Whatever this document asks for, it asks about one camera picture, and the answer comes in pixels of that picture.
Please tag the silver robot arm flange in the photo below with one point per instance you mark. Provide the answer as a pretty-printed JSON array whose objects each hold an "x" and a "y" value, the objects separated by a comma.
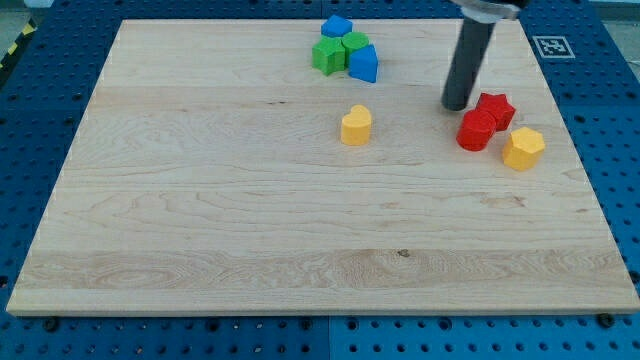
[{"x": 491, "y": 11}]

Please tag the green star block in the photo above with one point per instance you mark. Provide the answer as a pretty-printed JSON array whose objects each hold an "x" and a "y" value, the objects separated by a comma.
[{"x": 328, "y": 55}]

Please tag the green circle block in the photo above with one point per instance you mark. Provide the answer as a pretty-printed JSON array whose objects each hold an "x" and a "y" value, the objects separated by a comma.
[{"x": 353, "y": 41}]

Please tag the red circle block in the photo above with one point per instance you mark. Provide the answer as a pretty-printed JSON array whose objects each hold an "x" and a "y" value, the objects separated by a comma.
[{"x": 476, "y": 129}]

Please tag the red star block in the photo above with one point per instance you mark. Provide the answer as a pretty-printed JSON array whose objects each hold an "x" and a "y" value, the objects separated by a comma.
[{"x": 499, "y": 107}]

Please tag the yellow heart block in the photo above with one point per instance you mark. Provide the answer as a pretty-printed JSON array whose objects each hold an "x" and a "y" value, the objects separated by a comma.
[{"x": 356, "y": 126}]

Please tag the wooden board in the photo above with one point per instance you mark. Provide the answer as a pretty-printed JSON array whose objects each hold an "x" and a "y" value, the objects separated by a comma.
[{"x": 207, "y": 178}]

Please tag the blue wedge block lower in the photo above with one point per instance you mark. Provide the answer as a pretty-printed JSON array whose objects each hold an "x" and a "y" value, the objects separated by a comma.
[{"x": 363, "y": 64}]

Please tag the blue pentagon block upper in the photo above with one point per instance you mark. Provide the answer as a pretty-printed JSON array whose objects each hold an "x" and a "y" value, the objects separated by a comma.
[{"x": 336, "y": 26}]

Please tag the yellow hexagon block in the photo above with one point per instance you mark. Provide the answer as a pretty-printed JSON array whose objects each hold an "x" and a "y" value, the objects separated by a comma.
[{"x": 523, "y": 149}]

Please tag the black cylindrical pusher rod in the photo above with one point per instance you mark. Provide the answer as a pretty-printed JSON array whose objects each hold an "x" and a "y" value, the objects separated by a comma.
[{"x": 472, "y": 43}]

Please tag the white fiducial marker tag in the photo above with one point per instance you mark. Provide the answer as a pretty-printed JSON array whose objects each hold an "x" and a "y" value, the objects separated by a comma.
[{"x": 553, "y": 47}]

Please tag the yellow black hazard tape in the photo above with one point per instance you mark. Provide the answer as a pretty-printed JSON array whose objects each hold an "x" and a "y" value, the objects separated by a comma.
[{"x": 17, "y": 48}]

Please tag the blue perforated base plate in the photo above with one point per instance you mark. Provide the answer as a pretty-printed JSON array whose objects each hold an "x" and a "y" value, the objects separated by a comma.
[{"x": 47, "y": 92}]

